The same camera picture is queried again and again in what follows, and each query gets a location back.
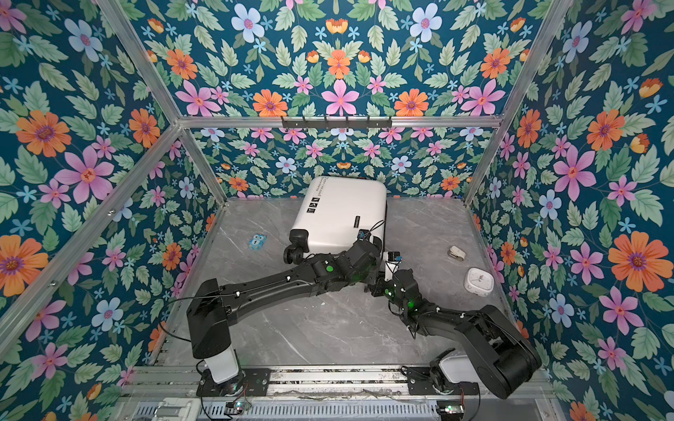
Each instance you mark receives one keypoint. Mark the aluminium mounting rail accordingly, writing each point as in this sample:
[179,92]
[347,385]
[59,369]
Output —
[312,383]

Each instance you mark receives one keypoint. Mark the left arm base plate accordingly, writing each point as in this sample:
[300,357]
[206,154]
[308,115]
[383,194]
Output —
[234,381]

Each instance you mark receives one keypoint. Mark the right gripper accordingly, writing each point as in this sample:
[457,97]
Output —
[377,287]

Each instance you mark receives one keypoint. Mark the small teal owl toy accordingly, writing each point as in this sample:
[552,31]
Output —
[257,242]

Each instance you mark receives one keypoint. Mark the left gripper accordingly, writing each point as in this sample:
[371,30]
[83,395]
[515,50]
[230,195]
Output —
[376,263]

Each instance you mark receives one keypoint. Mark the black hook rack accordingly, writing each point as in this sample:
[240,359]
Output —
[324,123]

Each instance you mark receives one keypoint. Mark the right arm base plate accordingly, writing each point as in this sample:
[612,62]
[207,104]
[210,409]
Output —
[439,380]

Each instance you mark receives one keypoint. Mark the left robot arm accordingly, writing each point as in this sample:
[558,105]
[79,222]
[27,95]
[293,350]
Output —
[216,308]

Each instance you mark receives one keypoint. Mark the white round alarm clock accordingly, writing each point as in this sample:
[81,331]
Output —
[479,282]

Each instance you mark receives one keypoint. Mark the white hard-shell suitcase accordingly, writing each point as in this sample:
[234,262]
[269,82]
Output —
[335,212]

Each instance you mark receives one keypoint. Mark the small beige stapler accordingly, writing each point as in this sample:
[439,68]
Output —
[456,253]

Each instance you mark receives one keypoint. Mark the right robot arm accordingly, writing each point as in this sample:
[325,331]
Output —
[501,358]

